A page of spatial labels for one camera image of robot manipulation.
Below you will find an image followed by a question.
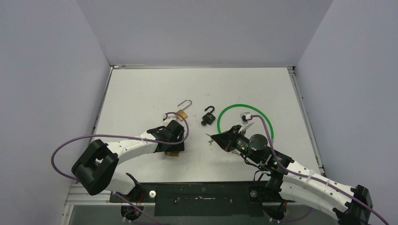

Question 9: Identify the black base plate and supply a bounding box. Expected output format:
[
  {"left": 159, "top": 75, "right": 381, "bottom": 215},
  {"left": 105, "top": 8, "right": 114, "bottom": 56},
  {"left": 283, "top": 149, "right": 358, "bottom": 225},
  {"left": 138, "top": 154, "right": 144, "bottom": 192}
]
[{"left": 109, "top": 181, "right": 285, "bottom": 217}]

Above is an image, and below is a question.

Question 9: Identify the black combination padlock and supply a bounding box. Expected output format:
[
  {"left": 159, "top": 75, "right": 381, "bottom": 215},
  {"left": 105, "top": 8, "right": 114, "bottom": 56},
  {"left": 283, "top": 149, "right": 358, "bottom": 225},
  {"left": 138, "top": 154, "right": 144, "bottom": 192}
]
[{"left": 201, "top": 105, "right": 216, "bottom": 126}]

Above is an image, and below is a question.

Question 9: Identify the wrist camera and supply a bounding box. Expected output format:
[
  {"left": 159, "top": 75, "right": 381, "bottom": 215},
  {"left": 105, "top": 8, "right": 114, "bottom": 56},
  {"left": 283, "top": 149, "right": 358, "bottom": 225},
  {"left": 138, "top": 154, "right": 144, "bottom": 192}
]
[
  {"left": 239, "top": 112, "right": 254, "bottom": 133},
  {"left": 163, "top": 113, "right": 176, "bottom": 124}
]

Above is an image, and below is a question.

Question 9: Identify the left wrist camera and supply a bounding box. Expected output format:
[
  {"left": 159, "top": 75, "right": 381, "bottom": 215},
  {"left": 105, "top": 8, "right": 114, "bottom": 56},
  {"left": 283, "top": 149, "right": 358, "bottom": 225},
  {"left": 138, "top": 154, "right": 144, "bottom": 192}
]
[{"left": 163, "top": 113, "right": 176, "bottom": 124}]

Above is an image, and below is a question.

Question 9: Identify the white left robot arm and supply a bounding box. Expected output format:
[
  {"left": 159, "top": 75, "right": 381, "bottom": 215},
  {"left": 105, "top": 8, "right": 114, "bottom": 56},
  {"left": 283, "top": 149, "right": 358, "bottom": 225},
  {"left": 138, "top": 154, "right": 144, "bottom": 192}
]
[{"left": 71, "top": 120, "right": 186, "bottom": 202}]

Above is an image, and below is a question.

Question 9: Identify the long shackle brass padlock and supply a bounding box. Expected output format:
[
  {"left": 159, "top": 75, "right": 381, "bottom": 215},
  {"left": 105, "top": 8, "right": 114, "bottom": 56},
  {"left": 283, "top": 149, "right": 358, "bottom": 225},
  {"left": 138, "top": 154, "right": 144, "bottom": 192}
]
[{"left": 177, "top": 99, "right": 192, "bottom": 121}]

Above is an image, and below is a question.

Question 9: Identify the small silver key bunch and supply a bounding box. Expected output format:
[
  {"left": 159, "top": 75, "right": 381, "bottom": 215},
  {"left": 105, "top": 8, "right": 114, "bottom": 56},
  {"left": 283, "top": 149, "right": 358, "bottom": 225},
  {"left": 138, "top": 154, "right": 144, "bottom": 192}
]
[{"left": 206, "top": 134, "right": 214, "bottom": 146}]

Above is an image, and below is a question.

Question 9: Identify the green cable lock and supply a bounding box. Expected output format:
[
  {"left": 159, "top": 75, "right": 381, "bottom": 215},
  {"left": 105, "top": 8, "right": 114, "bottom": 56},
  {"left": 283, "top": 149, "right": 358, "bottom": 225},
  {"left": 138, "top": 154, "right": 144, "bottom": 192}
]
[{"left": 217, "top": 104, "right": 275, "bottom": 139}]

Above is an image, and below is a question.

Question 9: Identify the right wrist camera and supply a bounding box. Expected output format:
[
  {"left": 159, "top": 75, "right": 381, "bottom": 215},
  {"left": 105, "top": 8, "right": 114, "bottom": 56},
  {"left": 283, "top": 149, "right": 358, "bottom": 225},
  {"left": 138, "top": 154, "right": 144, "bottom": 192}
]
[{"left": 239, "top": 112, "right": 254, "bottom": 133}]

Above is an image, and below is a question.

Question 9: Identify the short brass padlock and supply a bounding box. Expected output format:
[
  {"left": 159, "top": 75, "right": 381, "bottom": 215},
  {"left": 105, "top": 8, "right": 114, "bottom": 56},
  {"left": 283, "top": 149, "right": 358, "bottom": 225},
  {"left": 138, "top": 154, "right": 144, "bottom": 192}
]
[{"left": 165, "top": 151, "right": 179, "bottom": 157}]

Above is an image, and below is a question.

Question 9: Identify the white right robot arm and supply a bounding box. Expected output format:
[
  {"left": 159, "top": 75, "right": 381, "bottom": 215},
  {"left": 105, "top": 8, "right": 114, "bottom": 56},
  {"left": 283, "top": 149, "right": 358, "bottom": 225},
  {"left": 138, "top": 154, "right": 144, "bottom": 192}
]
[{"left": 210, "top": 125, "right": 373, "bottom": 225}]

